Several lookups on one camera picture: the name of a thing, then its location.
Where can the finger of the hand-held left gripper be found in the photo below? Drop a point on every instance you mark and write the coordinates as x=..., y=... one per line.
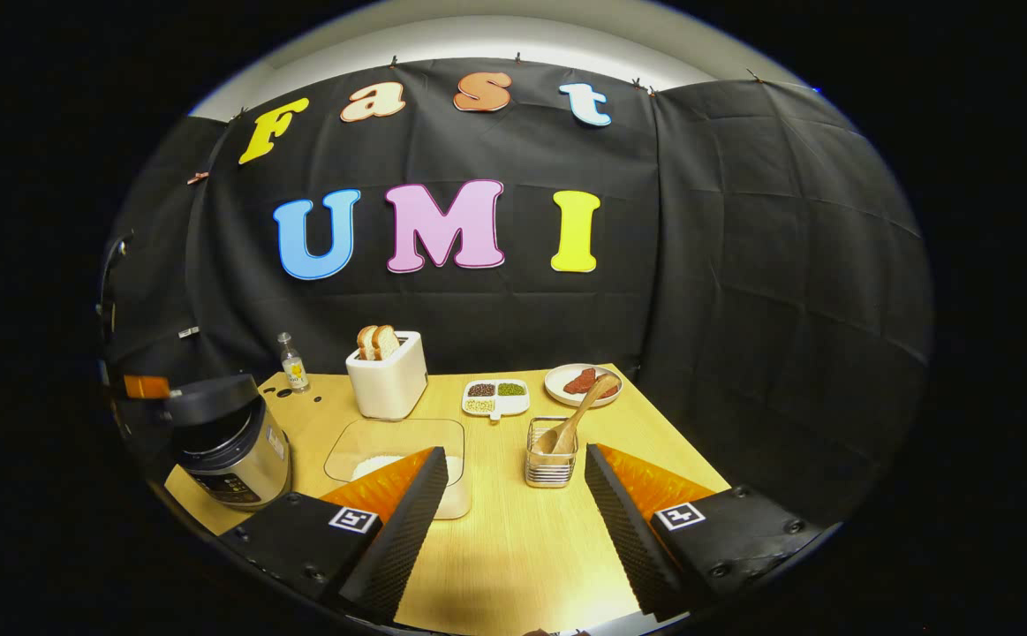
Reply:
x=147, y=387

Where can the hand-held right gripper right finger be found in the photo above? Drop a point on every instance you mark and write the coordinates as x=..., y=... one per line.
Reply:
x=623, y=530

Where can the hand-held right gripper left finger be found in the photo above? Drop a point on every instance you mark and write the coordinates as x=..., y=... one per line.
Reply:
x=407, y=530

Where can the dark grey rice cooker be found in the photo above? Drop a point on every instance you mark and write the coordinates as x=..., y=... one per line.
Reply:
x=230, y=442

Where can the wooden spoon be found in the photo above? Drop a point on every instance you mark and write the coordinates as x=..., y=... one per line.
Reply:
x=579, y=415

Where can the clear plastic tray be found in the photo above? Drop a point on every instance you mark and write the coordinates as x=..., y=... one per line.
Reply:
x=389, y=437

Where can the red meat slice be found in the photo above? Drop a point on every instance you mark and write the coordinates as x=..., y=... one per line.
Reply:
x=610, y=390
x=579, y=382

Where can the white toaster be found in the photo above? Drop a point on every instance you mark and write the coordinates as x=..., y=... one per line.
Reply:
x=388, y=389

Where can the small glass bottle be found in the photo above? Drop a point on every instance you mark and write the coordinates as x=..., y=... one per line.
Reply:
x=294, y=367

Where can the pink clip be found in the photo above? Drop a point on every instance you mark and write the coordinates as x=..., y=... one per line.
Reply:
x=198, y=177

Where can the white divided bean dish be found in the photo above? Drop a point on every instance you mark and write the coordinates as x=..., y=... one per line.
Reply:
x=495, y=399

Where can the white round plate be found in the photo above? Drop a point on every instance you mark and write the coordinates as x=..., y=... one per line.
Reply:
x=557, y=382

